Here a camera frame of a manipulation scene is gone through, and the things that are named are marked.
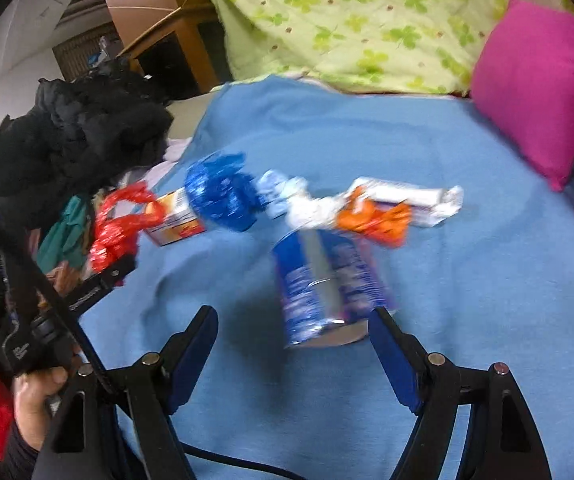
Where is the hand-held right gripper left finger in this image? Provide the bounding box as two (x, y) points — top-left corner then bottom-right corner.
(34, 305), (220, 480)

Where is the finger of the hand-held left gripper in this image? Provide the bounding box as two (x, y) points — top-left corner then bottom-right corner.
(67, 255), (138, 321)

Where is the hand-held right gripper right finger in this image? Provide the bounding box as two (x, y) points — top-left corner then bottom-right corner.
(367, 305), (552, 480)

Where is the red wrapper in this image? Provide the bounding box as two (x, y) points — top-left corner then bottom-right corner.
(89, 182), (165, 273)

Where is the blue metal can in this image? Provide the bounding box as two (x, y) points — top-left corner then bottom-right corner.
(272, 227), (400, 351)

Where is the blue wrapper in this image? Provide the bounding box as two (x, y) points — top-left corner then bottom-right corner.
(184, 152), (268, 233)

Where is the white paper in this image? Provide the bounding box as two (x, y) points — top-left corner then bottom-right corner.
(259, 170), (348, 233)

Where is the person's left forearm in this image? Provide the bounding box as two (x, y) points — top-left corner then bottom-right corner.
(2, 417), (45, 480)

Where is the person's left hand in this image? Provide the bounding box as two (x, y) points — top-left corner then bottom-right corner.
(12, 366), (75, 451)

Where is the teal cloth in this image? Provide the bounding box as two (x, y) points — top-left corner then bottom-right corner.
(37, 195), (92, 271)

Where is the small orange white box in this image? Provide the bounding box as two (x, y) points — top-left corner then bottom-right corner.
(142, 187), (208, 247)

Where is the blue blanket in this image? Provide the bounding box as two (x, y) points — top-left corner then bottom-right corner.
(74, 75), (574, 480)

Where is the orange crumpled wrapper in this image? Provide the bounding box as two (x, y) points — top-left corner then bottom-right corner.
(336, 185), (412, 248)

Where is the pale cloth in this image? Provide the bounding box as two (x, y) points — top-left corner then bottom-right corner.
(144, 137), (192, 186)

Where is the black clothing pile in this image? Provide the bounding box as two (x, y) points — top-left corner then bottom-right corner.
(0, 60), (175, 231)

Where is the white tube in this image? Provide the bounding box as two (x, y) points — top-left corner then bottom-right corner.
(352, 176), (465, 228)

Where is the brown slatted panel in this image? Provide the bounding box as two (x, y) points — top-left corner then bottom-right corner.
(52, 0), (120, 81)

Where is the wooden cabinet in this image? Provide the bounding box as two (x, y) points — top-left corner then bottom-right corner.
(92, 0), (232, 98)

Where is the pink pillow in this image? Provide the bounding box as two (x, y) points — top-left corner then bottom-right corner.
(469, 0), (574, 192)

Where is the green clover quilt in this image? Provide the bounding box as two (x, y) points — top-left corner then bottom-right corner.
(192, 0), (574, 96)

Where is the black strap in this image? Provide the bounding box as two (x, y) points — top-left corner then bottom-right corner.
(0, 210), (115, 393)

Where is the black cable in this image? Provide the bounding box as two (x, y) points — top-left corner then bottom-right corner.
(182, 442), (298, 480)

